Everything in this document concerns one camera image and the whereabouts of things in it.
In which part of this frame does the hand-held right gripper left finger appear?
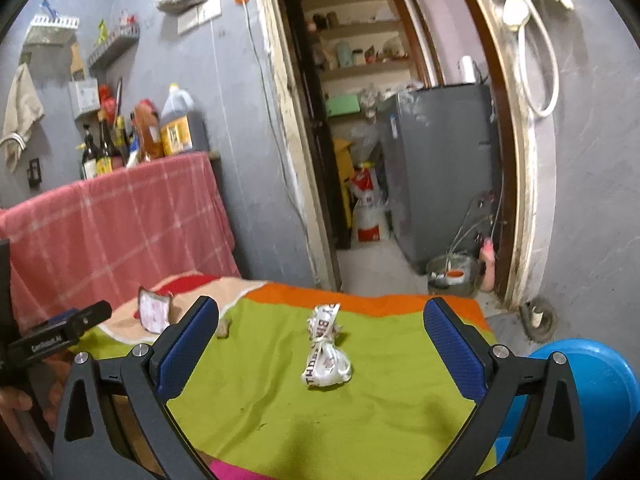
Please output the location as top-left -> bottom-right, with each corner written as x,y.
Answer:
52,295 -> 221,480

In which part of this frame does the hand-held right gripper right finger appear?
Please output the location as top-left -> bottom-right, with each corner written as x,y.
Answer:
422,297 -> 586,480

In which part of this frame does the white printed ribbon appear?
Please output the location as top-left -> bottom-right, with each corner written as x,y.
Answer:
299,303 -> 354,390

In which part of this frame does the blue plastic basin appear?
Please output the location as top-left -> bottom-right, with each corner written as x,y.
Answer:
492,338 -> 640,480

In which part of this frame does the person's left hand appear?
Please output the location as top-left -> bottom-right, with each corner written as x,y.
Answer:
0,357 -> 72,430

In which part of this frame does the white red wrapper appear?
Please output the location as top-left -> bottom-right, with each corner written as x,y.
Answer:
137,285 -> 175,334

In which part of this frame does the grey floor bucket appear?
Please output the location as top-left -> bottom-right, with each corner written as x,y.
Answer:
426,253 -> 481,297

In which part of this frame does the pink bottle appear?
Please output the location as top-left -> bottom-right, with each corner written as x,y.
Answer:
479,239 -> 497,292

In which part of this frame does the pink plaid cloth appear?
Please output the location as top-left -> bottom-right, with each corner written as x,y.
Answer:
0,151 -> 241,332

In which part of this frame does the multicolour patchwork blanket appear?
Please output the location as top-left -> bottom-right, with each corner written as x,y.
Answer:
67,273 -> 502,480

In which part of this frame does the white red rice sack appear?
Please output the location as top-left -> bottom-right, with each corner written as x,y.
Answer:
349,162 -> 391,244

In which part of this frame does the tall dark yellow-label bottle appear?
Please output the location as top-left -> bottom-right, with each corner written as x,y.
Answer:
96,109 -> 126,176

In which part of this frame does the dark soy sauce bottle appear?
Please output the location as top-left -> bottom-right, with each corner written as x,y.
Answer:
127,112 -> 144,167

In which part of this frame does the grey washing machine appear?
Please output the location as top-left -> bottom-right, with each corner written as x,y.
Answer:
379,83 -> 504,276

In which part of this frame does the yellow-cap sauce bottle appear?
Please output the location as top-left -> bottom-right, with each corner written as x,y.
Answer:
114,115 -> 134,166

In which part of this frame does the orange snack bag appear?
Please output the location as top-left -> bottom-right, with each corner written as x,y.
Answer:
133,98 -> 164,164

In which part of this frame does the large cooking oil jug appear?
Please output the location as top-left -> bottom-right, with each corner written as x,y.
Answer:
159,83 -> 209,157

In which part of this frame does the yellow cabinet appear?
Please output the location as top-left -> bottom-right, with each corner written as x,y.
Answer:
332,138 -> 354,231

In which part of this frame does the beige hanging towel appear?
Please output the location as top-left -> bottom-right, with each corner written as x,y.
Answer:
0,63 -> 45,174

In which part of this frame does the red hanging bag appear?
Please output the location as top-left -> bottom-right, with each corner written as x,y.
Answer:
97,84 -> 119,117

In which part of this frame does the white utensil holder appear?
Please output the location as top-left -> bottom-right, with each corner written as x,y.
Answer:
68,78 -> 101,119

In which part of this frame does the green box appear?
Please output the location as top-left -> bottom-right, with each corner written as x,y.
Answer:
324,93 -> 362,117

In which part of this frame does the dark wooden door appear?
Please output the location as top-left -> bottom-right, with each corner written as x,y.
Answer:
277,0 -> 351,251

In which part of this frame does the grey wall shelf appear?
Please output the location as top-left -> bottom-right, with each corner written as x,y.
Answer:
87,27 -> 141,69

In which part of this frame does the white shower hose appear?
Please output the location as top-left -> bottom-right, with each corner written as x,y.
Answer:
514,9 -> 560,119

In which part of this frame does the white plastic wall basket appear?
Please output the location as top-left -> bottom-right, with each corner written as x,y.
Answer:
28,13 -> 81,32

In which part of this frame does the white wall socket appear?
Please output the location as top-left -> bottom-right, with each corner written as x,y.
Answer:
177,0 -> 222,36

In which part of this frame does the wooden wall shelf unit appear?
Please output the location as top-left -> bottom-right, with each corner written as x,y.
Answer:
299,0 -> 437,92

